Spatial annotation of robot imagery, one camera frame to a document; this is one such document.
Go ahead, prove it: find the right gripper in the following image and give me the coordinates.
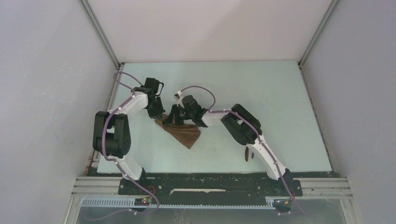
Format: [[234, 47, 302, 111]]
[[163, 105, 194, 126]]

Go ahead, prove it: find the brown cloth napkin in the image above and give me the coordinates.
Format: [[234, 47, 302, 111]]
[[155, 114, 201, 149]]

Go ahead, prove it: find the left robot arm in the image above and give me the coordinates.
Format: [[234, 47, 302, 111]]
[[92, 91, 165, 194]]

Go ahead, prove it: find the left controller board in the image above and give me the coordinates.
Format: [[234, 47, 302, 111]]
[[134, 197, 152, 206]]

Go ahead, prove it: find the controller board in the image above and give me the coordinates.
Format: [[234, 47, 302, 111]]
[[134, 197, 152, 206], [274, 200, 293, 207]]

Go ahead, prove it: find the right controller board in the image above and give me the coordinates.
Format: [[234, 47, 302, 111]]
[[274, 200, 293, 207]]

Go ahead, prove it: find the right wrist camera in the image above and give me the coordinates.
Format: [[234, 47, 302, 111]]
[[175, 93, 203, 113]]

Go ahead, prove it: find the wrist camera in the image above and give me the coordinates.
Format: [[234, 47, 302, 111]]
[[144, 77, 164, 95], [175, 93, 203, 113]]

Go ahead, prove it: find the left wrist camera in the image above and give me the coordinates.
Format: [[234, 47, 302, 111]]
[[144, 77, 164, 95]]

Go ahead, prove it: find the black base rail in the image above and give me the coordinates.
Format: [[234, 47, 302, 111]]
[[119, 172, 303, 206]]

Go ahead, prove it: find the left aluminium frame post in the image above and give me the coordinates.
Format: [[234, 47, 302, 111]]
[[78, 0, 121, 70]]

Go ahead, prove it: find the aluminium frame post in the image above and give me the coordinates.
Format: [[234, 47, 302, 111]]
[[78, 0, 121, 70], [298, 0, 340, 68]]

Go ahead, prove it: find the white cable duct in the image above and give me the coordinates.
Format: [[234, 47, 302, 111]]
[[81, 197, 275, 210]]

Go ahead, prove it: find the right aluminium frame post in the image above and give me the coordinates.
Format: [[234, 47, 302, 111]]
[[298, 0, 340, 68]]

